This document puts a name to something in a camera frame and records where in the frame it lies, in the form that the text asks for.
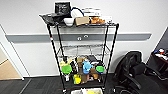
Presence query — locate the tall brown cardboard box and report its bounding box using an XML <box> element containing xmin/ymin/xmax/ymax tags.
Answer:
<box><xmin>76</xmin><ymin>56</ymin><xmax>85</xmax><ymax>69</ymax></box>

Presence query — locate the dark grey flat case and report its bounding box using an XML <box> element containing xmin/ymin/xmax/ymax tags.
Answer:
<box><xmin>87</xmin><ymin>54</ymin><xmax>101</xmax><ymax>66</ymax></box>

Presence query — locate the blue plush toy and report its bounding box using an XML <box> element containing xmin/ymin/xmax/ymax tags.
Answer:
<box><xmin>82</xmin><ymin>60</ymin><xmax>94</xmax><ymax>74</ymax></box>

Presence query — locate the tall black bottle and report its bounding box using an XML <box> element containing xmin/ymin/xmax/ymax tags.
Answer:
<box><xmin>70</xmin><ymin>59</ymin><xmax>78</xmax><ymax>74</ymax></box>

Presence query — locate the yellow flat box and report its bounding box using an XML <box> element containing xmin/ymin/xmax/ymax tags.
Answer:
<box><xmin>59</xmin><ymin>59</ymin><xmax>69</xmax><ymax>67</ymax></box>

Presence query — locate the small green blue bowl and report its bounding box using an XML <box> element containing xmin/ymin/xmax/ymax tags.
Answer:
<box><xmin>95</xmin><ymin>65</ymin><xmax>106</xmax><ymax>74</ymax></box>

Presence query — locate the small brown cardboard box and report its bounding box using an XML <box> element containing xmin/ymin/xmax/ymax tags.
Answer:
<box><xmin>74</xmin><ymin>15</ymin><xmax>91</xmax><ymax>26</ymax></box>

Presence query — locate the large green plastic bowl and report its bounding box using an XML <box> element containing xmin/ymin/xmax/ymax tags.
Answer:
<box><xmin>61</xmin><ymin>64</ymin><xmax>73</xmax><ymax>75</ymax></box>

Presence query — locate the orange plush toy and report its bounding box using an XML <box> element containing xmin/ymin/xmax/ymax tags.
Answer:
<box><xmin>89</xmin><ymin>16</ymin><xmax>105</xmax><ymax>25</ymax></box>

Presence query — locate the white bowl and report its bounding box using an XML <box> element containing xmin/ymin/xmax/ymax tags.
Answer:
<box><xmin>63</xmin><ymin>17</ymin><xmax>75</xmax><ymax>27</ymax></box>

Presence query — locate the brown flat package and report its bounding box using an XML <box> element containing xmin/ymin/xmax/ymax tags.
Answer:
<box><xmin>81</xmin><ymin>73</ymin><xmax>90</xmax><ymax>84</ymax></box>

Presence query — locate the yellow plastic toy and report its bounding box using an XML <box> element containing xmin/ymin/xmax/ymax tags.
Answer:
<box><xmin>72</xmin><ymin>74</ymin><xmax>82</xmax><ymax>85</ymax></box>

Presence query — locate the white flat box dark print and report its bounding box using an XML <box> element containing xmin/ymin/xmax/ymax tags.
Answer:
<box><xmin>83</xmin><ymin>11</ymin><xmax>103</xmax><ymax>18</ymax></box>

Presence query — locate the white round pouch blue trim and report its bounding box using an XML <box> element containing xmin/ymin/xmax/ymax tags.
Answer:
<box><xmin>69</xmin><ymin>6</ymin><xmax>85</xmax><ymax>19</ymax></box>

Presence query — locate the white plastic bottle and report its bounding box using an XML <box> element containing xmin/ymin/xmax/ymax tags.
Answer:
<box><xmin>64</xmin><ymin>73</ymin><xmax>70</xmax><ymax>82</ymax></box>

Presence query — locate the thin white flat box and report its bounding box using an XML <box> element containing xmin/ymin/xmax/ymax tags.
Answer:
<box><xmin>99</xmin><ymin>15</ymin><xmax>114</xmax><ymax>24</ymax></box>

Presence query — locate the plain white flat box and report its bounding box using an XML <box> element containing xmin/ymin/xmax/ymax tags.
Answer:
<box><xmin>81</xmin><ymin>7</ymin><xmax>101</xmax><ymax>13</ymax></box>

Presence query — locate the black square bag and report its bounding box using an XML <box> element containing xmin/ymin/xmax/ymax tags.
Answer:
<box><xmin>54</xmin><ymin>1</ymin><xmax>72</xmax><ymax>18</ymax></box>

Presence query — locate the yellow plush toy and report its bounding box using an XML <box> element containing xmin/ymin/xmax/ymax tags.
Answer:
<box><xmin>81</xmin><ymin>88</ymin><xmax>101</xmax><ymax>94</ymax></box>

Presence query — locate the black office chair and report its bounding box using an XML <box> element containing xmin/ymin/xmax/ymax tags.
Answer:
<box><xmin>111</xmin><ymin>50</ymin><xmax>161</xmax><ymax>94</ymax></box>

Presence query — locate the dark cluttered desk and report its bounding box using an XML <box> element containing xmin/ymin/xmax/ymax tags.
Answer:
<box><xmin>149</xmin><ymin>49</ymin><xmax>168</xmax><ymax>73</ymax></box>

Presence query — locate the square white wall socket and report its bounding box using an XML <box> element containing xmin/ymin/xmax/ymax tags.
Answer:
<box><xmin>76</xmin><ymin>36</ymin><xmax>83</xmax><ymax>41</ymax></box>

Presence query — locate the round white wall socket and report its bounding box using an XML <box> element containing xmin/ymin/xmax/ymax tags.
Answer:
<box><xmin>83</xmin><ymin>34</ymin><xmax>90</xmax><ymax>39</ymax></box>

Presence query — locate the black wire shelf rack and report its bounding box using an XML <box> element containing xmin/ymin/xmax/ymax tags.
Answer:
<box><xmin>44</xmin><ymin>21</ymin><xmax>120</xmax><ymax>94</ymax></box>

